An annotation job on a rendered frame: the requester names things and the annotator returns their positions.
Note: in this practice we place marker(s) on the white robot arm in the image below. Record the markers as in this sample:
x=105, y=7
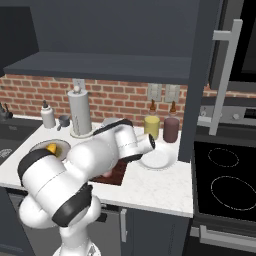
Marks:
x=53, y=180

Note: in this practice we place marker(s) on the dark brown cutting board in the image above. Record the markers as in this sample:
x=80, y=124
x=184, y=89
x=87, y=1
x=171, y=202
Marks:
x=117, y=173

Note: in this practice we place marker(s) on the dark grey base cabinet door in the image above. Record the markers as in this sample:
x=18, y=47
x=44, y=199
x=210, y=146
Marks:
x=156, y=233

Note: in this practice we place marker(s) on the yellow sauce bottle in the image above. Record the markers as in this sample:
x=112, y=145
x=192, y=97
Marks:
x=152, y=126

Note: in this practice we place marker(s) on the dark red sauce bottle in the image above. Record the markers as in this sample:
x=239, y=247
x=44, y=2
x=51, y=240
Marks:
x=171, y=129

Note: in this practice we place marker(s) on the pale pink pastry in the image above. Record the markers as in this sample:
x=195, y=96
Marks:
x=108, y=173

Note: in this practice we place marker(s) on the white paper towel roll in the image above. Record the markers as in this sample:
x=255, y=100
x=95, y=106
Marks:
x=80, y=111

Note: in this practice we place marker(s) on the grey measuring cup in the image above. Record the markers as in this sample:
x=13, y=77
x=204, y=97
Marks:
x=64, y=120

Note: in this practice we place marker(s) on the white plate with pastry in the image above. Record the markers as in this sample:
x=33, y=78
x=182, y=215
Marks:
x=63, y=146

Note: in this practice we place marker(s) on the yellow pastry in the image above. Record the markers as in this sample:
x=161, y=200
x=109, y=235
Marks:
x=51, y=147

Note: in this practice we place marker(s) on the white soap bottle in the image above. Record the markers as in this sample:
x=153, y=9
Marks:
x=48, y=117

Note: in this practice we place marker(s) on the grey dishwasher front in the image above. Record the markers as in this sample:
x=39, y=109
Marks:
x=110, y=233

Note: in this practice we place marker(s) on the black hob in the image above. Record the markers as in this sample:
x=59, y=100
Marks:
x=226, y=180

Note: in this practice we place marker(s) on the dark sink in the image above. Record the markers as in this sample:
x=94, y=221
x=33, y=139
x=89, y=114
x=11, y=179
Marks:
x=13, y=135

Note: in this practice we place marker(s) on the black tap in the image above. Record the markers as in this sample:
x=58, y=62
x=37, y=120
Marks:
x=4, y=111

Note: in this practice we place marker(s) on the black microwave oven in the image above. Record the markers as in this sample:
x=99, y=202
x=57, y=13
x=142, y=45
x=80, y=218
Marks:
x=245, y=43

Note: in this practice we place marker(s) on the oven door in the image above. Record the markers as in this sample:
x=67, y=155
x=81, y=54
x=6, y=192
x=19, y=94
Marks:
x=220, y=241

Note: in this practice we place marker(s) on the white wall socket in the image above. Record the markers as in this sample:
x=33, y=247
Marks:
x=79, y=84
x=154, y=92
x=172, y=93

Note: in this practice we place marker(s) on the dark grey wall cabinet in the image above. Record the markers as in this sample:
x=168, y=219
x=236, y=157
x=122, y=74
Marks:
x=106, y=36

